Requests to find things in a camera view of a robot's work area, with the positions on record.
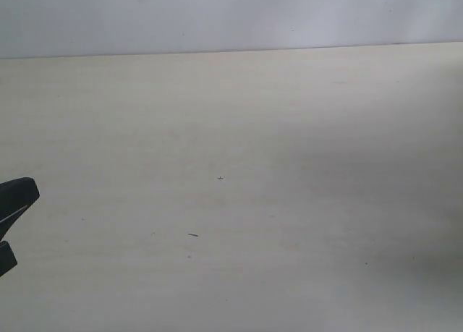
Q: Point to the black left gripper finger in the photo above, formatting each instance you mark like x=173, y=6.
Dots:
x=17, y=196

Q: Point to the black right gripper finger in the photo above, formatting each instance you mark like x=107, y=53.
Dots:
x=7, y=258

